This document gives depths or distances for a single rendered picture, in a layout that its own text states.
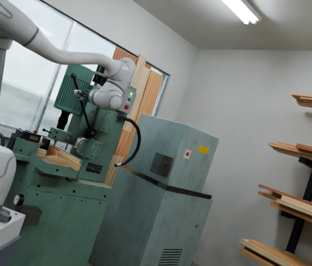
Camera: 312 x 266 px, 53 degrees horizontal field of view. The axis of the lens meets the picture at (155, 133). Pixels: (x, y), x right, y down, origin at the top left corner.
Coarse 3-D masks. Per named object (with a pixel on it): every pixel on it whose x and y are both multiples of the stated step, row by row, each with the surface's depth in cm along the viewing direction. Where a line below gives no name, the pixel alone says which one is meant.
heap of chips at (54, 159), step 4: (48, 156) 177; (52, 156) 177; (56, 156) 179; (48, 160) 174; (52, 160) 174; (56, 160) 176; (60, 160) 178; (64, 160) 180; (60, 164) 177; (64, 164) 179
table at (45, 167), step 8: (32, 152) 188; (24, 160) 184; (32, 160) 184; (40, 160) 177; (40, 168) 174; (48, 168) 172; (56, 168) 175; (64, 168) 179; (72, 168) 182; (64, 176) 180; (72, 176) 183
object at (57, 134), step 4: (52, 128) 203; (56, 128) 208; (52, 132) 201; (56, 132) 201; (60, 132) 203; (64, 132) 205; (68, 132) 207; (48, 136) 204; (52, 136) 200; (56, 136) 202; (60, 136) 204; (64, 136) 205; (68, 136) 207; (72, 136) 209; (56, 140) 205; (60, 140) 204; (64, 140) 206
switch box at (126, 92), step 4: (124, 92) 213; (128, 92) 215; (132, 92) 217; (124, 96) 213; (132, 96) 217; (124, 100) 214; (132, 100) 218; (124, 104) 214; (128, 104) 217; (132, 104) 219; (120, 108) 213; (124, 108) 215; (128, 108) 217; (124, 112) 218; (128, 112) 218
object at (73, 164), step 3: (60, 153) 195; (60, 156) 194; (63, 156) 191; (66, 156) 190; (66, 159) 188; (69, 159) 185; (72, 159) 185; (69, 162) 184; (72, 162) 182; (75, 162) 180; (69, 165) 184; (72, 165) 181; (75, 165) 179; (78, 165) 178; (75, 168) 178; (78, 168) 178
